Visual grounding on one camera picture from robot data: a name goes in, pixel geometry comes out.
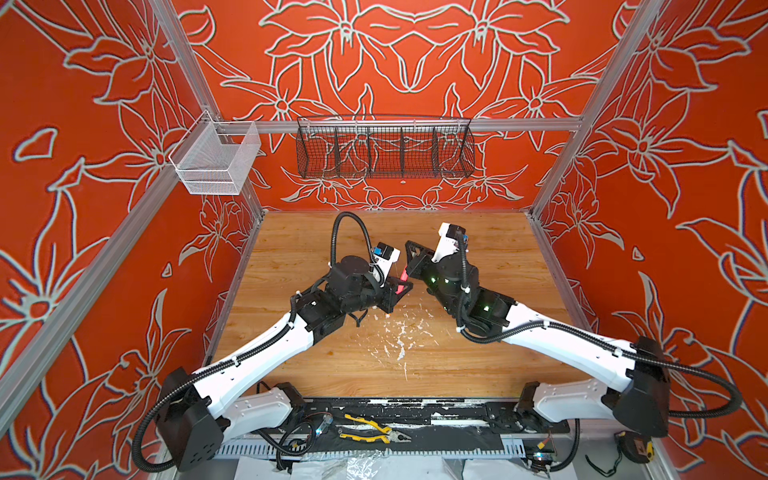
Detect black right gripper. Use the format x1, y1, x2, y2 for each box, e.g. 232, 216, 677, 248
400, 240, 463, 319

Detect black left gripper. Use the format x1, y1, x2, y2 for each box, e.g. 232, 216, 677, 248
341, 271, 409, 313

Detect pink highlighter pen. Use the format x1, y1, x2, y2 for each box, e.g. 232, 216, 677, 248
396, 268, 409, 294

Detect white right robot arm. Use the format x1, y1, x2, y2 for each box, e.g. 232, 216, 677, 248
405, 223, 743, 438

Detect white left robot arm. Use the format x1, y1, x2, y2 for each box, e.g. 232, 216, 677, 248
131, 212, 412, 473

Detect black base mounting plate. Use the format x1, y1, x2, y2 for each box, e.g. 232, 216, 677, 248
306, 397, 571, 451

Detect right black tape measure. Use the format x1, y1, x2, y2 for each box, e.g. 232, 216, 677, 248
614, 431, 655, 464

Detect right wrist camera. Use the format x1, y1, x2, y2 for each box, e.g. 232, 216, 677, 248
432, 222, 468, 263

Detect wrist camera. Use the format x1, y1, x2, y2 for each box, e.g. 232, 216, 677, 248
373, 242, 400, 279
432, 222, 468, 263

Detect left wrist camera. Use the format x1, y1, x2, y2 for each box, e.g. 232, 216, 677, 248
373, 242, 400, 279

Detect black wire mesh basket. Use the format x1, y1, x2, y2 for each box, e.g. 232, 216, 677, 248
295, 115, 476, 180

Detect yellow handled pliers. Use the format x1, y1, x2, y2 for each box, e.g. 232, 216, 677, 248
338, 414, 412, 445

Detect grey slotted cable duct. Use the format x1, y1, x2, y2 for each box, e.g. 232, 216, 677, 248
214, 438, 526, 461

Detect white wire mesh basket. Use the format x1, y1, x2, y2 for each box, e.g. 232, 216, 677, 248
168, 110, 262, 196

